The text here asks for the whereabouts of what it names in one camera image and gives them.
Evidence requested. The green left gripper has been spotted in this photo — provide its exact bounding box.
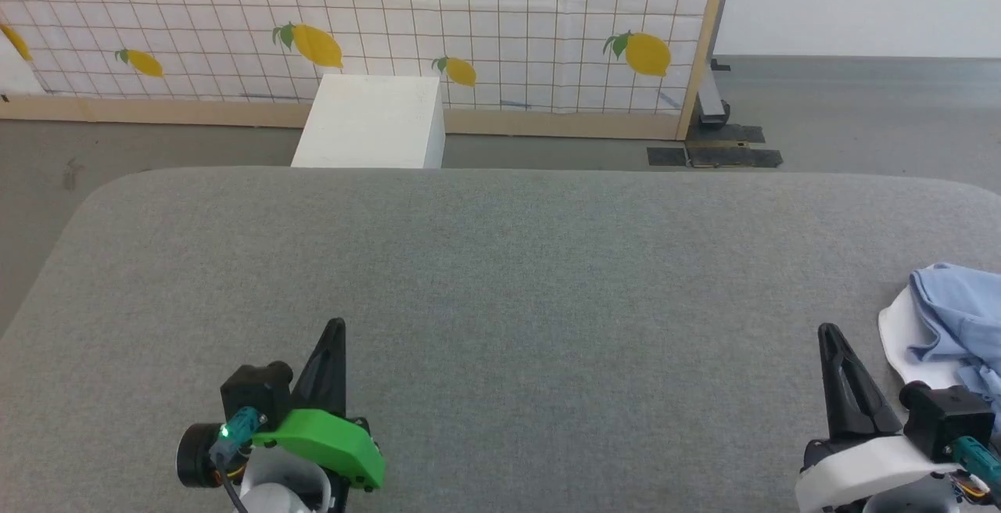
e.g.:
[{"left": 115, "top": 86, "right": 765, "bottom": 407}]
[{"left": 252, "top": 317, "right": 386, "bottom": 492}]

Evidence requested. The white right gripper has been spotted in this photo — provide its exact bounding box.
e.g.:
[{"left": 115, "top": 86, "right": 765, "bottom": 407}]
[{"left": 795, "top": 323, "right": 961, "bottom": 513}]

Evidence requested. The white cloth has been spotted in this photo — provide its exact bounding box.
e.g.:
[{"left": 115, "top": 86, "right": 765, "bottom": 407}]
[{"left": 878, "top": 286, "right": 967, "bottom": 390}]

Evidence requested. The light blue garment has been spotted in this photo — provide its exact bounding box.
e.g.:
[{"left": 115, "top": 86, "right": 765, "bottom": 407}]
[{"left": 907, "top": 263, "right": 1001, "bottom": 429}]

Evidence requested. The white box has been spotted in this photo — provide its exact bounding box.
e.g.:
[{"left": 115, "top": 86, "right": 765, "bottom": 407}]
[{"left": 291, "top": 74, "right": 447, "bottom": 170}]

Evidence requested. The grey metal screen foot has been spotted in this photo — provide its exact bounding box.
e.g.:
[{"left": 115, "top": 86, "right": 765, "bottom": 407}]
[{"left": 698, "top": 59, "right": 733, "bottom": 127}]

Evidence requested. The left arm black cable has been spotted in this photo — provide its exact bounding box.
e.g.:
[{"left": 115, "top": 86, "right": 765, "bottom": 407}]
[{"left": 213, "top": 408, "right": 264, "bottom": 513}]

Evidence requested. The lemon print screen wooden frame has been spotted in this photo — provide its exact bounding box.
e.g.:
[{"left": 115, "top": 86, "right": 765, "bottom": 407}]
[{"left": 0, "top": 0, "right": 737, "bottom": 142}]

